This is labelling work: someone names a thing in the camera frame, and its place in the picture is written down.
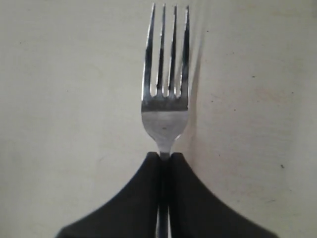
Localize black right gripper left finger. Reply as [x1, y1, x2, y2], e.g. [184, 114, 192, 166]
[57, 152, 161, 238]

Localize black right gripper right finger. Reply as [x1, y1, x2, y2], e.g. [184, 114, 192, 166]
[167, 153, 277, 238]

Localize silver metal fork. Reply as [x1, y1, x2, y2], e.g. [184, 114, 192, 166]
[141, 6, 190, 238]

